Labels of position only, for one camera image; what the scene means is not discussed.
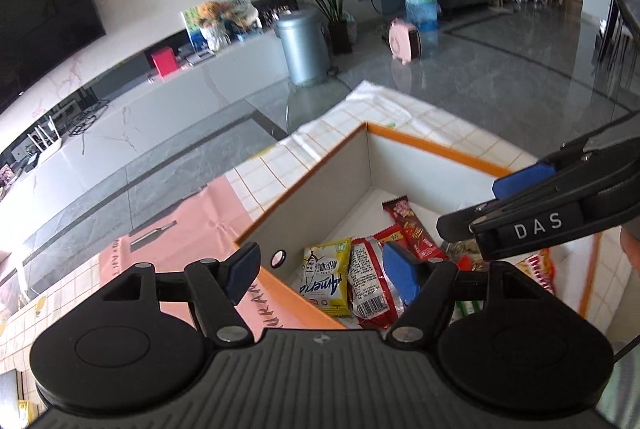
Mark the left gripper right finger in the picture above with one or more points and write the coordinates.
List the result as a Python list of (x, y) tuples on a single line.
[(427, 290)]

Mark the white wifi router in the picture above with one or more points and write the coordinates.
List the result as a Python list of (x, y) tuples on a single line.
[(46, 139)]

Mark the teddy bear toy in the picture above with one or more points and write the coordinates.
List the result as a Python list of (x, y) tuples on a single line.
[(208, 13)]

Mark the pink piggy appliance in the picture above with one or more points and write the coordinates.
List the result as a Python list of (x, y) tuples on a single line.
[(404, 41)]

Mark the blue water bottle jug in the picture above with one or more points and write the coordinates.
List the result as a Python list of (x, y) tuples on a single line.
[(423, 14)]

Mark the operator right hand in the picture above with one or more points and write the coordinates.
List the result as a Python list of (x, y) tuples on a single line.
[(631, 248)]

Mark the checkered white tablecloth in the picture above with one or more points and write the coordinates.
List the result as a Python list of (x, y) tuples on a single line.
[(130, 356)]

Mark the silver trash can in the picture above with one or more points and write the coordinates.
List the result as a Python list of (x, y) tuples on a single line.
[(305, 49)]

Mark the clear green pastry pack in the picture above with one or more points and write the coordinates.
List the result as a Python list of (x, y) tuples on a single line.
[(459, 250)]

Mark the white marble tv console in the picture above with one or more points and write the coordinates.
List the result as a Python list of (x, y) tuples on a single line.
[(133, 124)]

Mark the green sausage snack stick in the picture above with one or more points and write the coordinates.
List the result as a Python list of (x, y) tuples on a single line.
[(466, 308)]

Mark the orange white cardboard box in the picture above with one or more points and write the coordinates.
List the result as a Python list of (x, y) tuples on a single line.
[(342, 197)]

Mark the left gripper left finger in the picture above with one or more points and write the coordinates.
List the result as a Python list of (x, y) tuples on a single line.
[(216, 288)]

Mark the red white snack bag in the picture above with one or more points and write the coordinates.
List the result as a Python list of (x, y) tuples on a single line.
[(373, 297)]

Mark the red fries snack bag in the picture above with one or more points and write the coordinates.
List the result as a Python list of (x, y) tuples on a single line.
[(539, 267)]

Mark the black television screen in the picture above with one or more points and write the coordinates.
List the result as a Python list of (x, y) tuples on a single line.
[(38, 35)]

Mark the yellow snack packet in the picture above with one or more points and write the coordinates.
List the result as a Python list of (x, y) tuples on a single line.
[(324, 281)]

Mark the red box on console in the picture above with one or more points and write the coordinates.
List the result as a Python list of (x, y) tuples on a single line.
[(165, 61)]

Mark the dark red snack bar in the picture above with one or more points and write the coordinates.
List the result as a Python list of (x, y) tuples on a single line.
[(419, 241)]

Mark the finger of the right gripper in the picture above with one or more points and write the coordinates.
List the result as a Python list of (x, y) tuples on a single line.
[(536, 214), (619, 132)]

